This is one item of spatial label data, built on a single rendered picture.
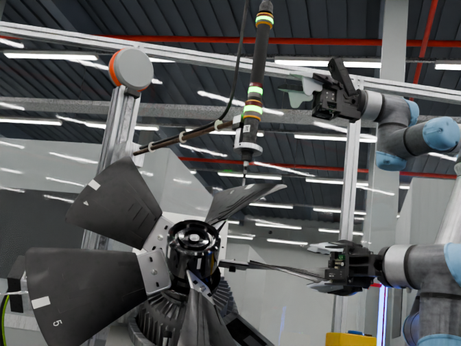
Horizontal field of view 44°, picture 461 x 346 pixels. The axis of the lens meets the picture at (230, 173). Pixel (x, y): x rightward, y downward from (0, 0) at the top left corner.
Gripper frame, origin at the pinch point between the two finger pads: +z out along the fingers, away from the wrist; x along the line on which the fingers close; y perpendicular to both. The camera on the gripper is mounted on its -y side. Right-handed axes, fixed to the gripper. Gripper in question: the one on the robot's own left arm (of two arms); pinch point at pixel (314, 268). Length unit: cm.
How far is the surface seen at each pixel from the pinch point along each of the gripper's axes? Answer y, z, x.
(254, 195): -7.9, 27.4, -18.6
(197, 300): 17.9, 15.1, 7.6
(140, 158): -4, 78, -35
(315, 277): -5.2, 4.3, 1.7
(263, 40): -1, 20, -56
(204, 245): 13.0, 20.0, -3.9
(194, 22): -427, 650, -435
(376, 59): -508, 345, -306
